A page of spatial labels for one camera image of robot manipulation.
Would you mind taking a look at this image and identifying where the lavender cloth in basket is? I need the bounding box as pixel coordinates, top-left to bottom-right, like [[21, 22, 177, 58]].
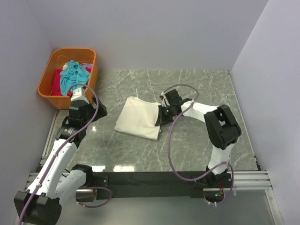
[[80, 63, 93, 69]]

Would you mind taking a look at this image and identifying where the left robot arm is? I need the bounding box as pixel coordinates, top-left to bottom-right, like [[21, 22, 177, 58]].
[[14, 95, 107, 225]]

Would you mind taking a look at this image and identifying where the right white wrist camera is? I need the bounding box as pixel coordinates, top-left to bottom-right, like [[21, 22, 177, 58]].
[[159, 92, 170, 107]]

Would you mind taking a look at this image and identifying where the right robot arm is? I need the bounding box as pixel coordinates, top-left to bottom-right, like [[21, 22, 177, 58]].
[[156, 89, 241, 184]]

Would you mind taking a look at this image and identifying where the red t shirt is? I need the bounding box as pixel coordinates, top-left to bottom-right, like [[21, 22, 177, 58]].
[[52, 68, 91, 96]]

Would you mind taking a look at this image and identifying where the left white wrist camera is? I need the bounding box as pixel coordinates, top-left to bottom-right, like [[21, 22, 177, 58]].
[[67, 88, 88, 103]]

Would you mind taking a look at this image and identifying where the teal t shirt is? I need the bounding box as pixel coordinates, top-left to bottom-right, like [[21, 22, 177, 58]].
[[60, 60, 90, 96]]

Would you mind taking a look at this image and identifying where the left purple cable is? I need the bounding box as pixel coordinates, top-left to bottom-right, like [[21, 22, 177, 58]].
[[17, 83, 113, 225]]

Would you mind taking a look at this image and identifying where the purple cable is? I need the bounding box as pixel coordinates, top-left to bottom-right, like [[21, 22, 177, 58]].
[[17, 83, 113, 225], [167, 83, 234, 207]]

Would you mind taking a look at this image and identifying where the white t shirt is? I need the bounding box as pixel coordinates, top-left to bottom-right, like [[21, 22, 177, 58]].
[[114, 97, 160, 140]]

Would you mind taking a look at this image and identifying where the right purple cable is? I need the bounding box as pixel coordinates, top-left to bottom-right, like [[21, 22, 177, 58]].
[[167, 83, 234, 207]]

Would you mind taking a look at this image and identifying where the orange plastic basket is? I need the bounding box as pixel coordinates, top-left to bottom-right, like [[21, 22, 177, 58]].
[[37, 47, 98, 109]]

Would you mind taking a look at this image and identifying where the black base beam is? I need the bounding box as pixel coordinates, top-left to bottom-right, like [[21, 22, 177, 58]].
[[93, 171, 235, 201]]

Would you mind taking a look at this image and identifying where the aluminium frame rail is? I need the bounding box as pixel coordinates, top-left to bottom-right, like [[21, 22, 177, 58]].
[[14, 109, 272, 225]]

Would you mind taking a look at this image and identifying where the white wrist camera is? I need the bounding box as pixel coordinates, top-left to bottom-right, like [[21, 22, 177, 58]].
[[159, 92, 170, 107], [67, 88, 88, 103]]

